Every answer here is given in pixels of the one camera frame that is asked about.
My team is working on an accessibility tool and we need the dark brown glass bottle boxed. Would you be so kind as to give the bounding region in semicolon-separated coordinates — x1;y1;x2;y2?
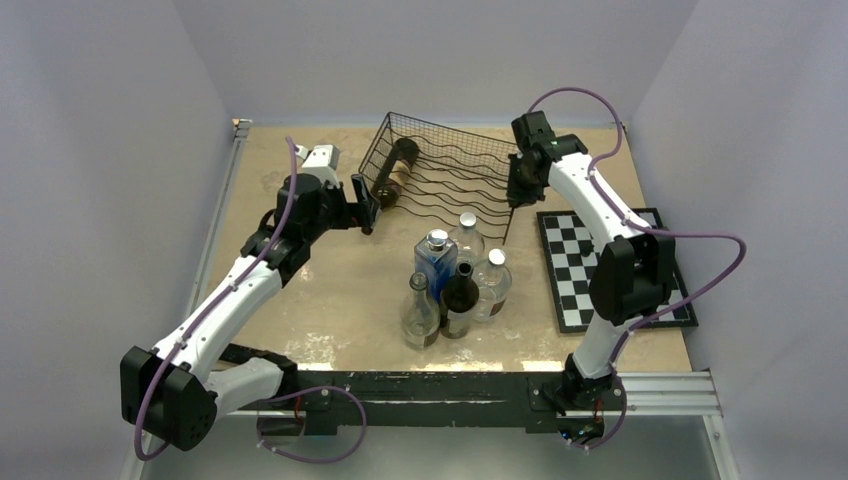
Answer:
440;261;479;339

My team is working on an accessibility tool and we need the blue square glass bottle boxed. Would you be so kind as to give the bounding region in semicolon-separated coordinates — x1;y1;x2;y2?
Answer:
414;229;458;303

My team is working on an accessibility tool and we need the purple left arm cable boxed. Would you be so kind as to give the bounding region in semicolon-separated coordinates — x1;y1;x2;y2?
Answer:
133;135;303;462

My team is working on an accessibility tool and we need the black mounting base plate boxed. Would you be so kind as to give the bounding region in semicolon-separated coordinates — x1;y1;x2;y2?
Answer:
249;371;623;435

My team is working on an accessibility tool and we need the black white chessboard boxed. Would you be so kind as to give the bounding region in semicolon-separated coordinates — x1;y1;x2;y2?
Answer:
536;208;699;334

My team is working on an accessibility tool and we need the olive green wine bottle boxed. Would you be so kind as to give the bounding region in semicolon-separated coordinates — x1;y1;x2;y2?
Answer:
371;138;420;211

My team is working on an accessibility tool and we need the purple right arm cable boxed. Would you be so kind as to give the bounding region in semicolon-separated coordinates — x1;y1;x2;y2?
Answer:
527;86;748;366

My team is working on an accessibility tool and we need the aluminium table frame rail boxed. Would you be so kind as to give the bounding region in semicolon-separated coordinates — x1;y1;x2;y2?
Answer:
119;119;740;480

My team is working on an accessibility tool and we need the clear empty glass bottle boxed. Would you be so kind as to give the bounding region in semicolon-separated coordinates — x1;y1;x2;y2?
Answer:
400;272;440;350

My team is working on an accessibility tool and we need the clear bottle white cap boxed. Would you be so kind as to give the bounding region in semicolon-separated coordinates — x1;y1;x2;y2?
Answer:
473;248;512;323

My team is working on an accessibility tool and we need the clear bottle silver cap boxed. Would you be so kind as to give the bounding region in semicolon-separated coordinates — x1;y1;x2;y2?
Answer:
449;212;485;265

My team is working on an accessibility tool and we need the black wire wine rack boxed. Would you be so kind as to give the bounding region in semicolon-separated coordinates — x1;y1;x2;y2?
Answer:
358;112;517;245

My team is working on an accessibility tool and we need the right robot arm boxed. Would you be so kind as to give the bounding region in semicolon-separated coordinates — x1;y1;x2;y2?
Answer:
507;111;675;409

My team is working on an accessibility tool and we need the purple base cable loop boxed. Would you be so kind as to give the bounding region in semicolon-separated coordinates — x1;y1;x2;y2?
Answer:
256;384;370;466

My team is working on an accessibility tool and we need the black chess piece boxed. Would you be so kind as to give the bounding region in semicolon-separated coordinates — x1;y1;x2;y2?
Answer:
578;241;594;257

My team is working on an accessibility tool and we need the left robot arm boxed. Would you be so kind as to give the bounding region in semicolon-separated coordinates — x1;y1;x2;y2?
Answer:
120;173;379;451

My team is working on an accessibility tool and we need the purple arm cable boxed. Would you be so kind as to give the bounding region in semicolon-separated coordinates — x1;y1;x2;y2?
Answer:
133;135;303;462
527;86;748;366

